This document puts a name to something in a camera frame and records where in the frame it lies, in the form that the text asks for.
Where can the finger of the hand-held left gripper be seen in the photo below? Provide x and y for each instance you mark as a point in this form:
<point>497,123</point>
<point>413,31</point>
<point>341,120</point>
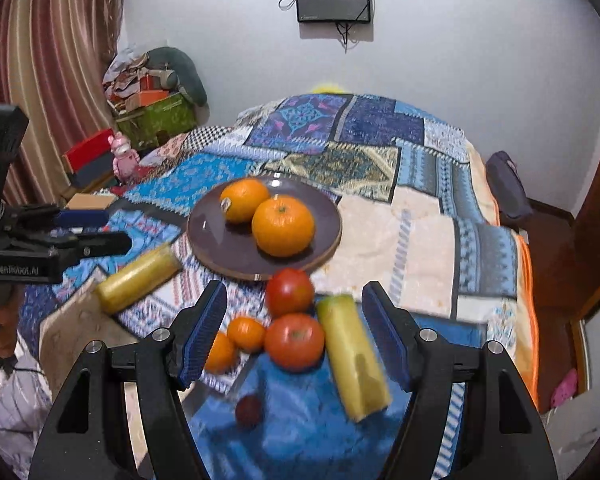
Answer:
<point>82,218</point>
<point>100,244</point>

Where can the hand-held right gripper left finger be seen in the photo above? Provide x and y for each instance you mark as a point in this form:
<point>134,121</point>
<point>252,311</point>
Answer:
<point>202,340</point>

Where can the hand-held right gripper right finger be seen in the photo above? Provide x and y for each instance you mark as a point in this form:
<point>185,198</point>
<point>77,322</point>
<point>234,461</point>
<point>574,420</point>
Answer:
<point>385,335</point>

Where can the small mandarin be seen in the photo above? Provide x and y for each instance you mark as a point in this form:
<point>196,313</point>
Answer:
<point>246,334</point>
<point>222,355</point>

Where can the small dark red plum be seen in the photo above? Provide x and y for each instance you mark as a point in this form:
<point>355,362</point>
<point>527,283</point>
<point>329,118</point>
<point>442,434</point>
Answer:
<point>249,411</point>

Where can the red tomato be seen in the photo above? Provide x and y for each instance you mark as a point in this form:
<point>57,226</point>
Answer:
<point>290,292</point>
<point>295,342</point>

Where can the dark brown round plate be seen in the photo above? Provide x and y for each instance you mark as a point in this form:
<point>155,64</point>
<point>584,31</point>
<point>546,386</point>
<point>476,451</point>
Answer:
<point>215,245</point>

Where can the person's left hand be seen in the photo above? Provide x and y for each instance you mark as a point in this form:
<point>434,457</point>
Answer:
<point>5,332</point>

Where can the tan flat box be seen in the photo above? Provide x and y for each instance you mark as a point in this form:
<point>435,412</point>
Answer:
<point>90,201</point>

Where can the dark grey box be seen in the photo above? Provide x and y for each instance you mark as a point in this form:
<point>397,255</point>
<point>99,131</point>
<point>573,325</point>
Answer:
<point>92,172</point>

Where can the red box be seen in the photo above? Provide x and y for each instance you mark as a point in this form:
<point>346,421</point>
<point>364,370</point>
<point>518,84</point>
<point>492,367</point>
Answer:
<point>87,147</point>

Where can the pink toy figure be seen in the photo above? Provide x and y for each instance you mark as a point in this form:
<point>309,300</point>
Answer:
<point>124,160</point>

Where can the striped brown curtain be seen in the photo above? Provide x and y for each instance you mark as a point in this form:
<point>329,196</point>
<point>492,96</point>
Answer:
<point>55,60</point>

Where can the green patterned box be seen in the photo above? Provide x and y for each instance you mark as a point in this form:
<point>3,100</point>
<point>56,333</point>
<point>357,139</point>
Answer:
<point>160,120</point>

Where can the orange box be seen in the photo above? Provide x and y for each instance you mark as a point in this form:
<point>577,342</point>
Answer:
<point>147,100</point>

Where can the large orange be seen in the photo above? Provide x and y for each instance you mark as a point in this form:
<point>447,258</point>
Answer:
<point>282,227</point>

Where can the orange with sticker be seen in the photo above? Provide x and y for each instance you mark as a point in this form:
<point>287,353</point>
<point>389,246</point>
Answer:
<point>242,200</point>

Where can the pile of crumpled papers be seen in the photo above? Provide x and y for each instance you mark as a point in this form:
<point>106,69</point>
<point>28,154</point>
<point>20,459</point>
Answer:
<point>122,72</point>

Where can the grey neck pillow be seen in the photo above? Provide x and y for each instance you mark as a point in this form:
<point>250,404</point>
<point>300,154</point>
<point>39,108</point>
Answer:
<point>190,75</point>

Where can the white cloth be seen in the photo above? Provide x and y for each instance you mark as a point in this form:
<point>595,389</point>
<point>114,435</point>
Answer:
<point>17,410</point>

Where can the pink slippers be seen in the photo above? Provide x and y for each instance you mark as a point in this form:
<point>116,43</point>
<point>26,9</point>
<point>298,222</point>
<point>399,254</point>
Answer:
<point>565,387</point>

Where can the dark grey bag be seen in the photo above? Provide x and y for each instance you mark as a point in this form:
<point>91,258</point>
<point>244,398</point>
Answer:
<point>507,185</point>

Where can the brown wooden door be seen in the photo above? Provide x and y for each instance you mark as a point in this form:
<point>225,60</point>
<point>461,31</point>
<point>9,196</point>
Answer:
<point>597,210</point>

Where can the yellow object behind blanket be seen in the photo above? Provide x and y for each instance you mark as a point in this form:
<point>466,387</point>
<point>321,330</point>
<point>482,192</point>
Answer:
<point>328,89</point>

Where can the small black wall monitor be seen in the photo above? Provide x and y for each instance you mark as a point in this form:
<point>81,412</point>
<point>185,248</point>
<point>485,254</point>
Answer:
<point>332,0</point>

